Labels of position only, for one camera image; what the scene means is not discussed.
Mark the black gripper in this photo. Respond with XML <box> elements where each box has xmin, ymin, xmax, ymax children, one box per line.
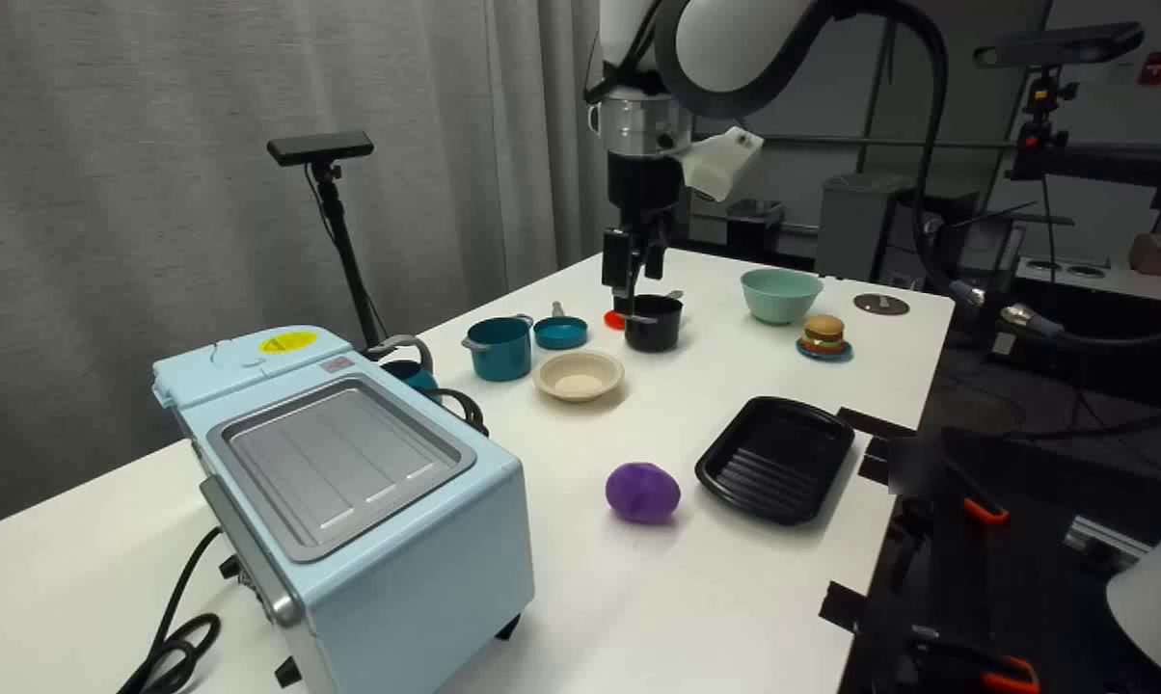
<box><xmin>602</xmin><ymin>145</ymin><xmax>686</xmax><ymax>314</ymax></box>

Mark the purple plushy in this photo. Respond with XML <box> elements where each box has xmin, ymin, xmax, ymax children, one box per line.
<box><xmin>602</xmin><ymin>458</ymin><xmax>686</xmax><ymax>529</ymax></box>

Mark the cream plate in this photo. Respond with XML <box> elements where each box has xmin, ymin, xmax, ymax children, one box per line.
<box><xmin>533</xmin><ymin>345</ymin><xmax>629</xmax><ymax>410</ymax></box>

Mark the toy burger on blue plate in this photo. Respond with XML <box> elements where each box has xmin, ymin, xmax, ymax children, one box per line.
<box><xmin>794</xmin><ymin>307</ymin><xmax>855</xmax><ymax>366</ymax></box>

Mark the black pot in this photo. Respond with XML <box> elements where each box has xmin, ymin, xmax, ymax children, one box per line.
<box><xmin>621</xmin><ymin>289</ymin><xmax>689</xmax><ymax>356</ymax></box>

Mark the teal pot lid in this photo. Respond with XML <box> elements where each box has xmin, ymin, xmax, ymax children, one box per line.
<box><xmin>533</xmin><ymin>296</ymin><xmax>594</xmax><ymax>356</ymax></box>

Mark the mint green bowl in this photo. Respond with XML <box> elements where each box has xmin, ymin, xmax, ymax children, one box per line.
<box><xmin>737</xmin><ymin>264</ymin><xmax>827</xmax><ymax>332</ymax></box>

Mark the teal pot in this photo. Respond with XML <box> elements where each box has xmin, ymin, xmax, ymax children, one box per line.
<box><xmin>459</xmin><ymin>313</ymin><xmax>537</xmax><ymax>386</ymax></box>

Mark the grey bin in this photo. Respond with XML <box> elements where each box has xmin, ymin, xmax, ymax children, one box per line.
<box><xmin>815</xmin><ymin>169</ymin><xmax>919</xmax><ymax>282</ymax></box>

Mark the black ridged tray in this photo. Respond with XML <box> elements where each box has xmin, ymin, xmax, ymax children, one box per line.
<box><xmin>689</xmin><ymin>394</ymin><xmax>861</xmax><ymax>529</ymax></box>

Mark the teal mug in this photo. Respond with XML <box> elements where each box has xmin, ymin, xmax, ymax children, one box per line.
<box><xmin>378</xmin><ymin>356</ymin><xmax>442</xmax><ymax>395</ymax></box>

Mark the light blue toaster oven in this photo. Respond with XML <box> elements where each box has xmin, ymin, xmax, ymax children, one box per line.
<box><xmin>148</xmin><ymin>320</ymin><xmax>540</xmax><ymax>694</ymax></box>

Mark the grey curtain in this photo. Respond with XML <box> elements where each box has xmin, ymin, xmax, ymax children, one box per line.
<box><xmin>0</xmin><ymin>0</ymin><xmax>614</xmax><ymax>535</ymax></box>

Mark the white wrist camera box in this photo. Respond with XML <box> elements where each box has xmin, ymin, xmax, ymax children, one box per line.
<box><xmin>677</xmin><ymin>123</ymin><xmax>766</xmax><ymax>206</ymax></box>

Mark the black camera on stand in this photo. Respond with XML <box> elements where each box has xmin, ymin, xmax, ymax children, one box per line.
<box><xmin>262</xmin><ymin>128</ymin><xmax>393</xmax><ymax>356</ymax></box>

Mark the orange handled black clamp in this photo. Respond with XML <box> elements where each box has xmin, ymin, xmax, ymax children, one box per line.
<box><xmin>905</xmin><ymin>619</ymin><xmax>1044</xmax><ymax>694</ymax></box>
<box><xmin>905</xmin><ymin>444</ymin><xmax>1013</xmax><ymax>532</ymax></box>

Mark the black overhead camera bar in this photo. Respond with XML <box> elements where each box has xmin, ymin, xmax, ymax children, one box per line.
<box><xmin>971</xmin><ymin>18</ymin><xmax>1151</xmax><ymax>74</ymax></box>

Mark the black toaster power cable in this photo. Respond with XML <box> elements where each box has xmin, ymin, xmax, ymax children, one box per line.
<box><xmin>113</xmin><ymin>521</ymin><xmax>233</xmax><ymax>694</ymax></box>

